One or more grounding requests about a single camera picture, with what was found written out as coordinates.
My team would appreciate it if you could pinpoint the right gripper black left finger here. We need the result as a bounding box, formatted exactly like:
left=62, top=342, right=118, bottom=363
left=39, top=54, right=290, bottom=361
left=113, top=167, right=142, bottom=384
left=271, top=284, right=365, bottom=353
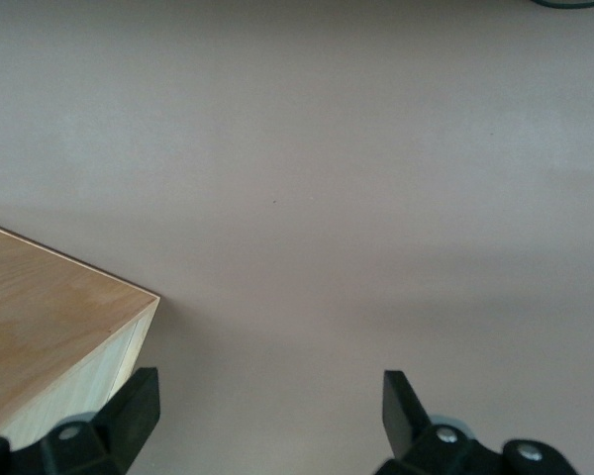
left=0, top=366, right=161, bottom=475

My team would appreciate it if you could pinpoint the dark round object edge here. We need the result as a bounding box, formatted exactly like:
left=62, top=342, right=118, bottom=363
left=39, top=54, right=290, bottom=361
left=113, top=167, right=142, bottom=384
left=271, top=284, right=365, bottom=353
left=527, top=0, right=594, bottom=11

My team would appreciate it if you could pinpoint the wooden drawer cabinet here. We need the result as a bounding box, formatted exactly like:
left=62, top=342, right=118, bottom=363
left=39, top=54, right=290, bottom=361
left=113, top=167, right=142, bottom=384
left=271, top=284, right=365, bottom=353
left=0, top=219, right=160, bottom=439

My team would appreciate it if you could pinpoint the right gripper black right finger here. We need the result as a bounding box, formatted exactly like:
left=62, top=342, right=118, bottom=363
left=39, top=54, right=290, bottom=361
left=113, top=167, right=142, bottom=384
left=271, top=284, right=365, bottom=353
left=373, top=369, right=575, bottom=475

